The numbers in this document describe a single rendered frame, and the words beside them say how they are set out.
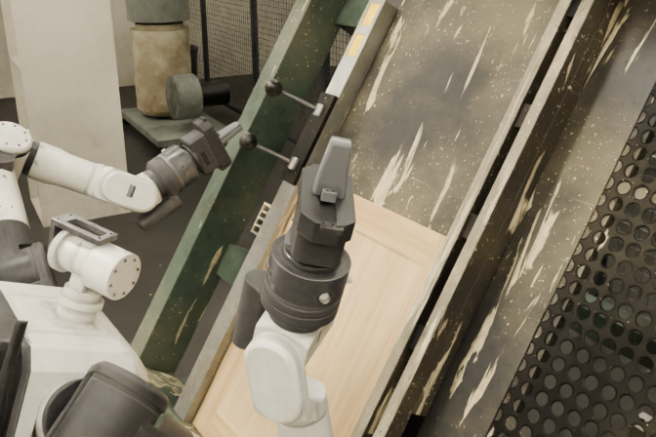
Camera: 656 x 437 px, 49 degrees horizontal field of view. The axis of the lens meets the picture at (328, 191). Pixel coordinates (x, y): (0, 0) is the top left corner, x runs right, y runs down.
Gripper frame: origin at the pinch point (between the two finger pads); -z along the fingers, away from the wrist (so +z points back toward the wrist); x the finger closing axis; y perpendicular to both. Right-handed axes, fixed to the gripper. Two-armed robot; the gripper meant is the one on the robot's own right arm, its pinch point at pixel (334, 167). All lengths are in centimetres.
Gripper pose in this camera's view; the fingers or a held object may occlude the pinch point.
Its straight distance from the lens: 71.6
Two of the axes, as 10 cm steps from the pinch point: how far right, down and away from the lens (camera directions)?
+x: -0.2, -5.0, 8.6
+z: -2.2, 8.5, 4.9
